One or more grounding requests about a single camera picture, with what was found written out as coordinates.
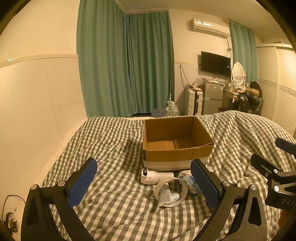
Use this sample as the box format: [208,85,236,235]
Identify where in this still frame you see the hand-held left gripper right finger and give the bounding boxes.
[190,159,270,241]

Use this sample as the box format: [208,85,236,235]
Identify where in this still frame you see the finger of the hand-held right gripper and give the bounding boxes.
[275,137,296,152]
[250,153,282,179]

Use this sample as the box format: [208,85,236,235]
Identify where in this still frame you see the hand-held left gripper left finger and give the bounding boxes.
[21,158,98,241]

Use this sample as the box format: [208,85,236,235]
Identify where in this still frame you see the blue tissue pack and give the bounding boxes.
[178,170,201,196]

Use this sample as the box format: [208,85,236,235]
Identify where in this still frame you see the tape roll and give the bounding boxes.
[154,178,189,208]

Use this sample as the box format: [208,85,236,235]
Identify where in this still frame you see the white cream tube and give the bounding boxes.
[158,186,171,207]

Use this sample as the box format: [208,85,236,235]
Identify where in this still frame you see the cardboard box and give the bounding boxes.
[142,116,214,172]

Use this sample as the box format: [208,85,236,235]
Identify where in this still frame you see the white handheld device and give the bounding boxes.
[141,168,175,185]

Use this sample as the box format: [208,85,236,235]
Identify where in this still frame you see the grey checked blanket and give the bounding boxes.
[39,111,296,241]

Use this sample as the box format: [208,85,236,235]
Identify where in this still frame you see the black garbage bag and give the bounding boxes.
[237,91,263,110]

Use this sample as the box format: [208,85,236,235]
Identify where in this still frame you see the white louvred wardrobe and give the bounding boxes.
[256,44,296,138]

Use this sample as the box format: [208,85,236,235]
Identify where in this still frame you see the wooden dressing table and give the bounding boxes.
[222,87,253,112]

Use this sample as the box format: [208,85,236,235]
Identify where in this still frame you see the silver small fridge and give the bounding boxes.
[202,82,224,115]

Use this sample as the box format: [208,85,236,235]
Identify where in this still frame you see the large clear water bottle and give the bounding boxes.
[165,100,180,116]

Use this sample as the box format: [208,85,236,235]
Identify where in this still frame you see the white suitcase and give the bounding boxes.
[186,90,203,116]

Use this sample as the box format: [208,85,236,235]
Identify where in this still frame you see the oval white mirror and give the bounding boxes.
[231,62,246,88]

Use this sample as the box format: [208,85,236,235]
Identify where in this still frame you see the narrow green curtain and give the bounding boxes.
[229,21,258,84]

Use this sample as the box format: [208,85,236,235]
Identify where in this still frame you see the clear plastic bag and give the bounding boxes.
[194,75,207,88]

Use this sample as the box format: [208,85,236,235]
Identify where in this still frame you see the wide green curtain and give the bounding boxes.
[76,0,130,118]

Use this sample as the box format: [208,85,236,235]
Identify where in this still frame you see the white air conditioner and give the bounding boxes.
[190,17,230,38]

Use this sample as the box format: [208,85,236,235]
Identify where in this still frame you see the black floor cable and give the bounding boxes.
[2,195,26,233]

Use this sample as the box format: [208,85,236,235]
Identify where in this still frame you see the black wall television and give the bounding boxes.
[201,51,231,76]

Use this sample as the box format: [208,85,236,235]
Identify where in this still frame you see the hanging wall cables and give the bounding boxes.
[180,65,189,89]

